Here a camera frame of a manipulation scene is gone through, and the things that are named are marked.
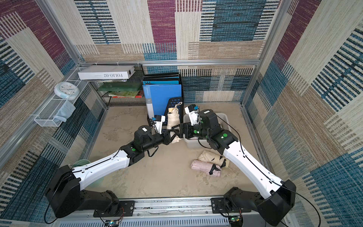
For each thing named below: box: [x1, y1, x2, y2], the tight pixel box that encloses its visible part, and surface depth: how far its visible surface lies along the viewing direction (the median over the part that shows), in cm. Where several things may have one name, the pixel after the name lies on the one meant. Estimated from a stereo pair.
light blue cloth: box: [53, 99, 77, 123], surface depth 70 cm
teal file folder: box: [142, 80, 180, 85], surface depth 94 cm
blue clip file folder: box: [142, 84, 182, 119], surface depth 94 cm
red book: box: [112, 90, 144, 99], surface depth 101 cm
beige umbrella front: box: [166, 101, 183, 144], surface depth 73 cm
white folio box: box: [77, 65, 136, 80], surface depth 81 cm
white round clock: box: [53, 81, 80, 101], surface depth 76 cm
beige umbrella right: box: [198, 150, 230, 168], surface depth 87 cm
